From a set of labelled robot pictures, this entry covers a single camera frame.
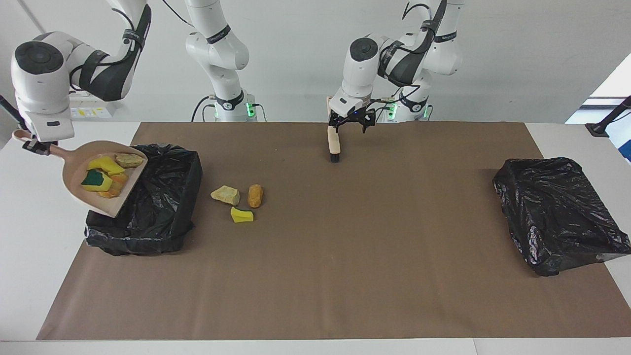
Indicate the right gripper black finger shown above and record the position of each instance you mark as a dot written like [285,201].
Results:
[42,151]

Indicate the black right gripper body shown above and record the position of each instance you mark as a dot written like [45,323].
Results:
[35,143]

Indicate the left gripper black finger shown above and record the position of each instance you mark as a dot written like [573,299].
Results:
[334,124]
[369,125]

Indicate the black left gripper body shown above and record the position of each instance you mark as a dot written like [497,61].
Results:
[354,117]

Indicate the pink plastic dustpan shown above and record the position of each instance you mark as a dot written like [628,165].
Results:
[74,167]

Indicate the green topped yellow sponge chunk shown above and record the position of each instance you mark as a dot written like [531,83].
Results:
[96,181]

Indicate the plain yellow sponge piece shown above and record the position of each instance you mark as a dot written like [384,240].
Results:
[106,165]

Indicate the toy croissant bread piece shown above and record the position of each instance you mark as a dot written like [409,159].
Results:
[118,186]
[129,160]

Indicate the brown oval bread roll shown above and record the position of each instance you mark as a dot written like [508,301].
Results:
[255,196]

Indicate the thin yellow green sponge strip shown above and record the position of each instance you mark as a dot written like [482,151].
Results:
[241,215]

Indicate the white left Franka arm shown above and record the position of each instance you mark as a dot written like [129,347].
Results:
[360,74]

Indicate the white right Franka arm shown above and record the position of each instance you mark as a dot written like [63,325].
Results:
[42,98]

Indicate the black bag lined bin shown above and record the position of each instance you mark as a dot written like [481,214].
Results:
[557,212]
[162,212]

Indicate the black clamp stand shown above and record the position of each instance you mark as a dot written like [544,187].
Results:
[7,106]
[604,125]

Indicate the brown paper table mat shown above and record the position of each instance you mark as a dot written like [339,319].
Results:
[394,296]

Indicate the blue panel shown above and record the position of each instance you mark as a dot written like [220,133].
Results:
[625,145]

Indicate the white wall socket box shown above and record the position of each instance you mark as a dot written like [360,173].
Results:
[93,112]

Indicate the thin white wall conduit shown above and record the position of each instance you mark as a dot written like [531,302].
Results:
[30,15]

